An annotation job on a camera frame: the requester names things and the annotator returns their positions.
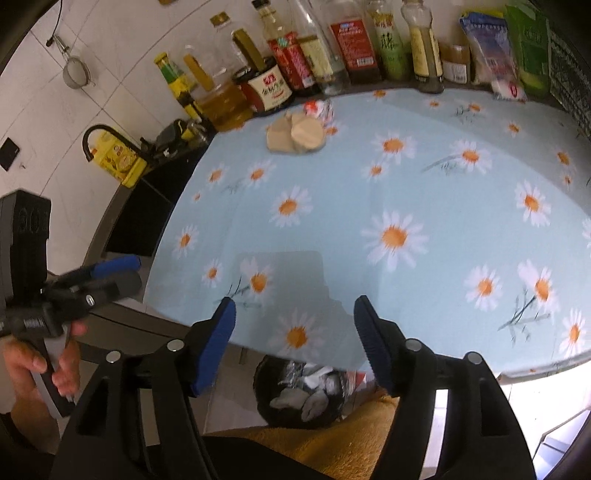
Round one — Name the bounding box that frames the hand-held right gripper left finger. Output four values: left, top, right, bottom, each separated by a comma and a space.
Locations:
48, 296, 237, 480

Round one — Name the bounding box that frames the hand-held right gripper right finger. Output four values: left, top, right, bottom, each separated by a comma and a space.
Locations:
353, 295, 536, 480

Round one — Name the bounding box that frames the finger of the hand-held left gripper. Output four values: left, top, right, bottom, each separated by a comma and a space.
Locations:
55, 256, 141, 287
46, 271, 143, 319

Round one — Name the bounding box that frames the black trash bin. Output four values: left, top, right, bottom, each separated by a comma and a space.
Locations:
253, 354, 365, 430

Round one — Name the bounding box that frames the white paper tissue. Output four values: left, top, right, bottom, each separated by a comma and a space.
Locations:
302, 367, 335, 391

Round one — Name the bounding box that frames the person's left forearm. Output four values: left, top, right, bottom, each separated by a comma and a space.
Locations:
0, 397, 63, 480

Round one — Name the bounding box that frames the person's left hand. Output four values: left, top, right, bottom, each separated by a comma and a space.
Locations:
0, 320, 88, 409

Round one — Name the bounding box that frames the yellow box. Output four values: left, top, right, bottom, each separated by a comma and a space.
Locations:
92, 130, 148, 188

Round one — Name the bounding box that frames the yellow garment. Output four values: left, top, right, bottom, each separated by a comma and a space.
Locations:
205, 394, 402, 480

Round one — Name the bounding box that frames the black kitchen tool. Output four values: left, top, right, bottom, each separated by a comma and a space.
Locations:
141, 119, 218, 162

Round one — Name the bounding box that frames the daisy-print blue tablecloth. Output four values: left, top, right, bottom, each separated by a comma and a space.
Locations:
143, 88, 591, 377

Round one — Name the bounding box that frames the metal mesh strainer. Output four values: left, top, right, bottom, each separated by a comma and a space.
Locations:
46, 34, 95, 90

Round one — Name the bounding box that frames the large cooking oil bottle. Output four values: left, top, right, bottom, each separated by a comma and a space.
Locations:
182, 13, 254, 132

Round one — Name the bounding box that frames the small green label bottle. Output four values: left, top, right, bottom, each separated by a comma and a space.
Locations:
154, 52, 204, 121

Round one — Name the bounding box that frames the beige ginger root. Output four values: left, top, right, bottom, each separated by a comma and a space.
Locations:
265, 112, 326, 155

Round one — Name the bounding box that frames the dark soy sauce jug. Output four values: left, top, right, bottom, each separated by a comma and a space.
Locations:
231, 28, 295, 116

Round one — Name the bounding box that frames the red white crumpled wrapper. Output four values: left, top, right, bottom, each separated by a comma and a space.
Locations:
304, 98, 338, 127

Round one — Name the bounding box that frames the red label vinegar bottle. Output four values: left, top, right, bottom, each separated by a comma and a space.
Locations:
252, 0, 319, 97

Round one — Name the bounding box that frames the small white red packet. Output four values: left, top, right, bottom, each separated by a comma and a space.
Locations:
492, 78, 528, 101

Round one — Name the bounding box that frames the small brown jar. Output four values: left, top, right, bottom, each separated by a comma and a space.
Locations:
438, 41, 472, 85

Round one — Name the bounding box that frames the yellow label seasoning bottle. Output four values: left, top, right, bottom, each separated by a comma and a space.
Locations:
401, 0, 445, 94

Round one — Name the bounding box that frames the green label oil bottle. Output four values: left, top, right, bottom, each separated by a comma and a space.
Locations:
367, 0, 411, 80

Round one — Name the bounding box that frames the dark sauce bottle red label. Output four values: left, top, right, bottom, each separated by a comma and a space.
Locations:
318, 0, 384, 85

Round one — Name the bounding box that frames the blue white plastic packet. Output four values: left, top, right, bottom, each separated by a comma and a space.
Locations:
458, 11, 518, 86

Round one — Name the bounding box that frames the black patterned crate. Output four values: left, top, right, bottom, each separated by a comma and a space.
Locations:
547, 30, 591, 125

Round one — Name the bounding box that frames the green plastic packet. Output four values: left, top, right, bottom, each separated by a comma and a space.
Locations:
504, 4, 552, 95

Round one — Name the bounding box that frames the black wall plate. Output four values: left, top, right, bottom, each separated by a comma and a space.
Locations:
0, 137, 20, 171

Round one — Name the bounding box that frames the black curved handle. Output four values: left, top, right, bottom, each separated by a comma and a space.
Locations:
82, 124, 148, 162

